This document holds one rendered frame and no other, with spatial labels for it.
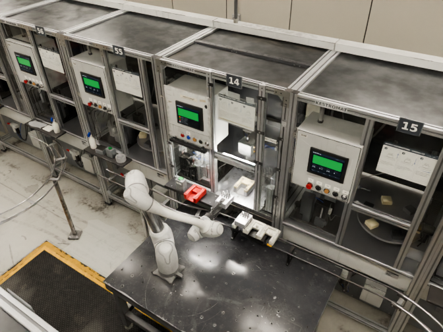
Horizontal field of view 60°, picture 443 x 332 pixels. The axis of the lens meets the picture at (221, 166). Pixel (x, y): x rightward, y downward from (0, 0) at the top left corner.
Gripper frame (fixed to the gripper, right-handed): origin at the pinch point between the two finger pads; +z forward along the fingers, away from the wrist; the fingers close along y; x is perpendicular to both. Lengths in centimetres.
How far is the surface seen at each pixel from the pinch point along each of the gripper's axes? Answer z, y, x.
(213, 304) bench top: -60, -34, -30
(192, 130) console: 18, 46, 38
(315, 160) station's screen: 16, 58, -64
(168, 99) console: 19, 68, 59
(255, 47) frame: 81, 96, 17
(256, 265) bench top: -14, -35, -40
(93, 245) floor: -36, -103, 141
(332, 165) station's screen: 16, 58, -75
